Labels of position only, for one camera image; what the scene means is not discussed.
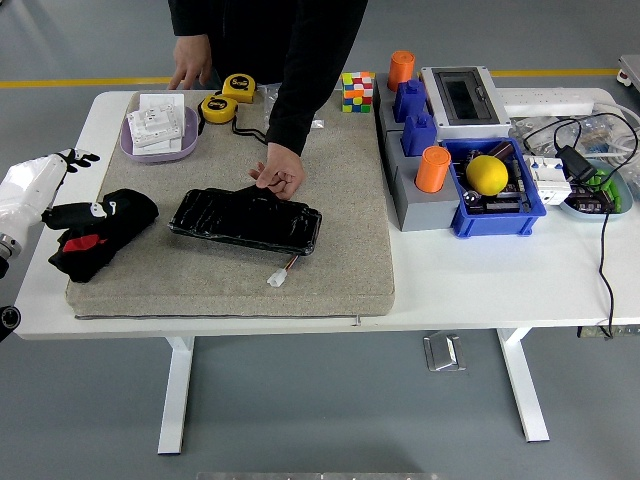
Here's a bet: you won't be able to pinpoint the person's left hand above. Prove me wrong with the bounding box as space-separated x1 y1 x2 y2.
248 142 307 202

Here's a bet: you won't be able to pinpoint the person's right hand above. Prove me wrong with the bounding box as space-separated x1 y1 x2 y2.
168 35 214 92

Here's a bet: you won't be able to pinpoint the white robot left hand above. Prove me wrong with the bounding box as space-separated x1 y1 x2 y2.
0 148 104 240

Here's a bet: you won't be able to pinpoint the yellow tape measure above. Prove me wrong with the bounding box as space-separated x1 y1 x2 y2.
199 94 240 125
221 73 259 105

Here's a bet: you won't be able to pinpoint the grey-brown mat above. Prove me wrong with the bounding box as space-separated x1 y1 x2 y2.
65 89 397 320

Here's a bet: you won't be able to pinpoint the person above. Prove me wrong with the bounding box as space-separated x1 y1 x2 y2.
167 0 370 157

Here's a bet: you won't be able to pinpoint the purple oval tray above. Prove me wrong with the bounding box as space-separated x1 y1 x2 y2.
119 105 202 165

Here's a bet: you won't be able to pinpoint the flat white cover plate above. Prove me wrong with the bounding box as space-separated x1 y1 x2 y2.
132 134 184 154

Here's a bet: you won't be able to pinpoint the colourful puzzle cube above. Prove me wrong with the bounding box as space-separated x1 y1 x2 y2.
341 70 376 114

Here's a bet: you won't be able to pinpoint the blue plastic block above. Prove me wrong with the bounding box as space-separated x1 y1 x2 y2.
401 112 439 158
392 78 429 124

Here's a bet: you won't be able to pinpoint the grey peg holder base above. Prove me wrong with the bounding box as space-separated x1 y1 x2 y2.
373 72 469 233

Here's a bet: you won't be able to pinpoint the orange cylinder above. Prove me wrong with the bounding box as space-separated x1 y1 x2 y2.
414 145 453 194
388 50 417 93

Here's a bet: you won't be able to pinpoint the yellow ball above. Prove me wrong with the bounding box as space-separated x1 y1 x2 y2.
465 154 510 197

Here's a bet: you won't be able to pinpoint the blue plastic bin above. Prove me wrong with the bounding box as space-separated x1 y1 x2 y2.
439 137 548 238

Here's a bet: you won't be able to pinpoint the dark electronic module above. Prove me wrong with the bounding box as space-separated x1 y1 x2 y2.
480 160 534 215

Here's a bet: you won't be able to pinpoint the silver floor box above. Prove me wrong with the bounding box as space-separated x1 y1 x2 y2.
423 332 468 373

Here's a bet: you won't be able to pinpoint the white table leg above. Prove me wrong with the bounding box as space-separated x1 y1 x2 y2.
157 335 196 456
496 327 552 444

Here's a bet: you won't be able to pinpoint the clear bag of parts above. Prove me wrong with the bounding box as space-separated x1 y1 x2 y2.
509 115 640 167

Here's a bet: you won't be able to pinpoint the white circuit breaker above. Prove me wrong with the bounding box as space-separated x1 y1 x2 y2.
524 153 574 207

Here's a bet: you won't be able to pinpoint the white power strip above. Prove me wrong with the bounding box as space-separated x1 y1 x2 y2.
492 87 597 119

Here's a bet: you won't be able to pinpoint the black power adapter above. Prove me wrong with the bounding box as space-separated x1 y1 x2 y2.
555 144 599 184

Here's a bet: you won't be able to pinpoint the dark relay modules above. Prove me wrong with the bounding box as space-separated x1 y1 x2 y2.
567 184 614 216

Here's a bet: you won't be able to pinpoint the green terminal blocks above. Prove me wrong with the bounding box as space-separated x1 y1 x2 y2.
584 168 624 214

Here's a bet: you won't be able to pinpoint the light blue dish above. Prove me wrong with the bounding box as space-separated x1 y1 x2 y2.
558 159 635 222

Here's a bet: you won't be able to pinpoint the white equipment base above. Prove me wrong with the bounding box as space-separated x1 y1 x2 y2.
617 53 640 94

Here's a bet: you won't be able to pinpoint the large white wall plate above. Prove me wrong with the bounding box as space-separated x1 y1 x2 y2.
138 93 186 132

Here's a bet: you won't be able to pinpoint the black tape measure strap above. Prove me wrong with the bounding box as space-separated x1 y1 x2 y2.
230 117 269 147

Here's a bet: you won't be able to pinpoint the white switch module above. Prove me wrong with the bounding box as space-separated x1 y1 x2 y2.
125 108 183 148

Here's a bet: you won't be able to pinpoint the wire with white connector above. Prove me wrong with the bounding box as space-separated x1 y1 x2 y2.
266 253 301 289

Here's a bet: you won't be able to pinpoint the grey electrical enclosure box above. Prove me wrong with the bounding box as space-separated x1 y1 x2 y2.
419 65 512 142

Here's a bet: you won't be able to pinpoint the black adapter cable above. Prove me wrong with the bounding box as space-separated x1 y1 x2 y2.
522 112 640 341

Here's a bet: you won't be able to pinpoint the white power cable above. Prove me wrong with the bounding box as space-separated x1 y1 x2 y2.
592 99 640 162

